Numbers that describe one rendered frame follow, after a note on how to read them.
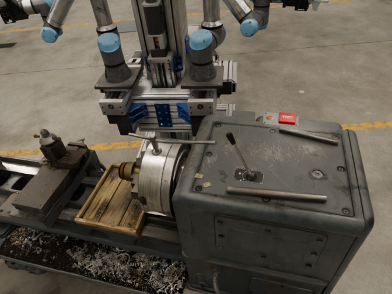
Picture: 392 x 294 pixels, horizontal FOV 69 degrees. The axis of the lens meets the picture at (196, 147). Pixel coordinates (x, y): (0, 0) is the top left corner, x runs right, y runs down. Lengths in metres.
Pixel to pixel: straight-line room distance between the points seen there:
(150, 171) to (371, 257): 1.76
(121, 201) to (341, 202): 0.94
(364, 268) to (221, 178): 1.58
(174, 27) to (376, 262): 1.98
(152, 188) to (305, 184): 0.51
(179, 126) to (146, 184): 0.80
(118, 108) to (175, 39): 0.51
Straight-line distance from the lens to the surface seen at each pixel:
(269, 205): 0.87
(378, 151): 3.13
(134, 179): 1.17
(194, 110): 1.53
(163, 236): 1.28
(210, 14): 1.60
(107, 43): 1.63
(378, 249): 2.44
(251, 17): 1.39
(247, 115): 1.17
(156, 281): 1.51
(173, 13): 1.67
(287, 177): 0.95
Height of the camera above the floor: 1.96
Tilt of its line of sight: 43 degrees down
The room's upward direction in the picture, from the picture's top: 6 degrees counter-clockwise
